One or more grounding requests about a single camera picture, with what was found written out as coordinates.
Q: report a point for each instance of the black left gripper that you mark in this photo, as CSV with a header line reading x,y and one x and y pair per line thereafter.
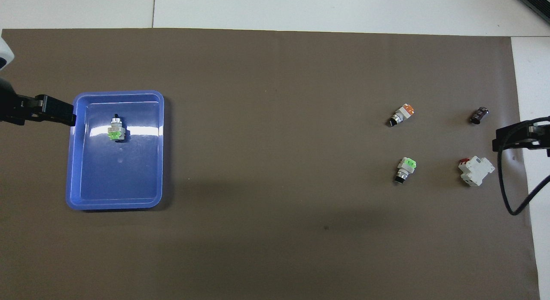
x,y
5,104

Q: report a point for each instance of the green-backed selector switch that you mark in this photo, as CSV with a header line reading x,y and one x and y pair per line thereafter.
x,y
115,134
406,166

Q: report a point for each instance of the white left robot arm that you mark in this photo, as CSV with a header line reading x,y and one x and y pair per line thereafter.
x,y
3,55

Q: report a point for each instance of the dark brown terminal block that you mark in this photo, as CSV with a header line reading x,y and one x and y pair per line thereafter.
x,y
479,115

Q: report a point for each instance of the white circuit breaker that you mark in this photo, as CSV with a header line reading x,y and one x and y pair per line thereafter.
x,y
477,171

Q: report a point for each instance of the blue plastic tray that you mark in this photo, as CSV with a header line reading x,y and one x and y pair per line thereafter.
x,y
120,179

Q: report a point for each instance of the black ribbed device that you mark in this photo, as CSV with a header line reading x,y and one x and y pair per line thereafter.
x,y
537,1

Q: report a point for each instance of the brown paper table mat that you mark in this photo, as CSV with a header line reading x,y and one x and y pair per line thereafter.
x,y
275,162

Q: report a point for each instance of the orange-backed selector switch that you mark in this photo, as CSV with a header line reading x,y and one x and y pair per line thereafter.
x,y
404,111

